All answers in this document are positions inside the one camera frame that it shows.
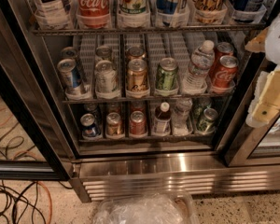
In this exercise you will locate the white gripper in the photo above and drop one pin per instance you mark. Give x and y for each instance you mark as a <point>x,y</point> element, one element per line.
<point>278,42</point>

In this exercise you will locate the redbull can top shelf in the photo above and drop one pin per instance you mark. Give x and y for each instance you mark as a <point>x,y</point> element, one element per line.
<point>172,13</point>

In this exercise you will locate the red coke can middle front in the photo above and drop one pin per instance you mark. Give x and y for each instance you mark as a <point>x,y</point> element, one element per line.
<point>225,71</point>

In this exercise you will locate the red coke can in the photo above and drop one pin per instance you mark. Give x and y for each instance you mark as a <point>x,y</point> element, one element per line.
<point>221,49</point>
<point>225,71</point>

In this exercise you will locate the red coke can middle back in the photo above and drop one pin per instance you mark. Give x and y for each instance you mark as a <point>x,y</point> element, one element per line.
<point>221,49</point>

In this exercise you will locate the clear water bottle middle shelf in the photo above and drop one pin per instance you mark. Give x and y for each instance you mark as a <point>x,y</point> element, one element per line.
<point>201,60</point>

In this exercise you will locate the clear water bottle shelf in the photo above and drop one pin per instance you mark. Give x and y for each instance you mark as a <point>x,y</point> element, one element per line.
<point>201,60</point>
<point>180,117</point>

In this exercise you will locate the green can bottom back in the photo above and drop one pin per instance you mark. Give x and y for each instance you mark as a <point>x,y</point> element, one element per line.
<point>200,104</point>

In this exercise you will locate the green can bottom front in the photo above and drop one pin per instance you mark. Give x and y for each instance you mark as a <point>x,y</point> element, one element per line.
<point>206,121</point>

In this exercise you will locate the right glass fridge door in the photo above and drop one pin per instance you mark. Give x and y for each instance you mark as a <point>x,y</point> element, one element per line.
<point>245,145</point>

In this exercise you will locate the glass fridge door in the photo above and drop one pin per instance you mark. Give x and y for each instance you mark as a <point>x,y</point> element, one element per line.
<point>245,145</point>
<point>27,139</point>

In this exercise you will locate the gold black can top shelf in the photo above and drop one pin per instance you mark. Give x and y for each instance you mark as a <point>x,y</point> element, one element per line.
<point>208,11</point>

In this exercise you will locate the green can middle shelf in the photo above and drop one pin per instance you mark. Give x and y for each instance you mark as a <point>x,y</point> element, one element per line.
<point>166,75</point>

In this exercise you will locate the clear water bottle bottom shelf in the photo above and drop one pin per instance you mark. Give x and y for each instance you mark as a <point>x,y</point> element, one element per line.
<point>180,117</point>

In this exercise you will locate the gold can middle front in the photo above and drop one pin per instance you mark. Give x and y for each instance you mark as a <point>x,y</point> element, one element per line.
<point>137,75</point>

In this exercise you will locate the gold can middle back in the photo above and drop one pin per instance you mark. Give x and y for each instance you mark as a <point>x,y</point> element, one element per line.
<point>135,52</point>

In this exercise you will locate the stainless steel fridge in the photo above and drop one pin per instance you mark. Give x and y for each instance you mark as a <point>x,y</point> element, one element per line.
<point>107,167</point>

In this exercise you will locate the red can bottom front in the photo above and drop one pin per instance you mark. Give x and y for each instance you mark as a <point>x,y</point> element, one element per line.
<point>137,123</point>

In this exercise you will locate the white green soda can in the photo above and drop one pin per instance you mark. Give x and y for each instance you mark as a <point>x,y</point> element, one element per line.
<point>133,14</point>

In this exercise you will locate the white can middle front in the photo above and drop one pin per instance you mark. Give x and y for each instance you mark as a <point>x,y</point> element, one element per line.
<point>106,77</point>

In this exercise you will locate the gold can bottom front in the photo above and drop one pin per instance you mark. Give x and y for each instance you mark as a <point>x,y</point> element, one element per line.
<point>114,124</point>

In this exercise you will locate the white can middle back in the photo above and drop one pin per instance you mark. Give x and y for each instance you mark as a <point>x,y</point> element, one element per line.
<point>103,53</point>

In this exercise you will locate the blue pepsi can bottom front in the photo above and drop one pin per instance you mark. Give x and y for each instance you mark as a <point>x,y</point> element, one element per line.
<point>90,128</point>

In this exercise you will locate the red coca-cola can top shelf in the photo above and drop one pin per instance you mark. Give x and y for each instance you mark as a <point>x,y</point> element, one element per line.
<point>93,14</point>

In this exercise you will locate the blue silver can middle front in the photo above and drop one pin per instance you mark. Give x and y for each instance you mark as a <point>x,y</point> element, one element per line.
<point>71,77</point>

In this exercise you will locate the blue silver can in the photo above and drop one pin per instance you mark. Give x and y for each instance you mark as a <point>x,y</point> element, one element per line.
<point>72,53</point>
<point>71,77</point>

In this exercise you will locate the blue silver can middle back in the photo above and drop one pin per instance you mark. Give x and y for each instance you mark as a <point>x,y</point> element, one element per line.
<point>72,53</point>

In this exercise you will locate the white tea bottle top shelf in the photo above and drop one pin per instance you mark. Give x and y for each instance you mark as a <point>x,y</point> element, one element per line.
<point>54,14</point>

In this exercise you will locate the left glass fridge door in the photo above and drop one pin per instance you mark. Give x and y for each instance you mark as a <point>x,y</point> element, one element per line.
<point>27,139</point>

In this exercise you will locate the brown juice bottle white cap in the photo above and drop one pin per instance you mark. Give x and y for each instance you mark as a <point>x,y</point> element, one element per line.
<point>162,118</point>

